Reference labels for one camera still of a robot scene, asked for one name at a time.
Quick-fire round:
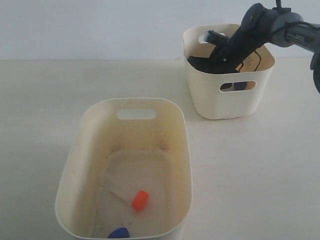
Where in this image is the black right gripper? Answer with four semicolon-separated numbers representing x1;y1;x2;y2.
186;24;268;91

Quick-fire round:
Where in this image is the orange-capped clear tube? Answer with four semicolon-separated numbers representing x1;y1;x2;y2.
108;187;150;212

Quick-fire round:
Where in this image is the blue-capped clear tube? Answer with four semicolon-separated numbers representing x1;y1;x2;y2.
107;227;131;239

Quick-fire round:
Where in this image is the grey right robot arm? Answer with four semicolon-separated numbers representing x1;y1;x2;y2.
187;0;320;90

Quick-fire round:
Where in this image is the dark grey metal block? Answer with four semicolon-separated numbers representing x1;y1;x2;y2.
203;30;229;46

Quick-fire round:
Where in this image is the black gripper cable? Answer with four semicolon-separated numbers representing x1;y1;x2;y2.
237;0;293;73

